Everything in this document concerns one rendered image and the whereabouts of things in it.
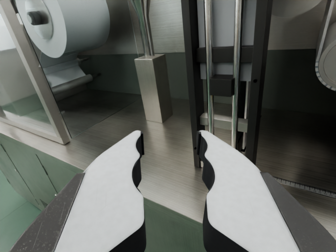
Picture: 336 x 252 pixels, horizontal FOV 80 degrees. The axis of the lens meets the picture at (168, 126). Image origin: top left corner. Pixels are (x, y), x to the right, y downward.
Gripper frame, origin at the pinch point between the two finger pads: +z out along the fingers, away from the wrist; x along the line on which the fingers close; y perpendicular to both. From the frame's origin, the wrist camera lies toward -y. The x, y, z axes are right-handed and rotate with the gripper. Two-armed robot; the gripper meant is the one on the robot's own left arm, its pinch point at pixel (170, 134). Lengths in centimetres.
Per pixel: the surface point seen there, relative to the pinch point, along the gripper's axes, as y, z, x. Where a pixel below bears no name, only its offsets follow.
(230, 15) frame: -6.7, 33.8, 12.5
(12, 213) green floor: 143, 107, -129
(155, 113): 30, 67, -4
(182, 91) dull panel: 28, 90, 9
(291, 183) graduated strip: 30, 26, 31
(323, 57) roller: 0.8, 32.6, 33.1
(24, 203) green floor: 142, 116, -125
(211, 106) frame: 12.6, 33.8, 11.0
